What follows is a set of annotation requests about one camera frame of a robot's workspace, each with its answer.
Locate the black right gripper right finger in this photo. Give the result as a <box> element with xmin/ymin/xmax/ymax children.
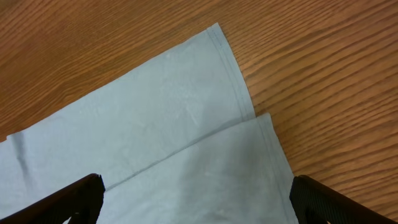
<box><xmin>289</xmin><ymin>175</ymin><xmax>397</xmax><ymax>224</ymax></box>

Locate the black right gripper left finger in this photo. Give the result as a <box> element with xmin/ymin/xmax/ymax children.
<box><xmin>1</xmin><ymin>174</ymin><xmax>105</xmax><ymax>224</ymax></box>

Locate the light blue printed t-shirt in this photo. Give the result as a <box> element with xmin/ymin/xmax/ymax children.
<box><xmin>1</xmin><ymin>24</ymin><xmax>297</xmax><ymax>223</ymax></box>

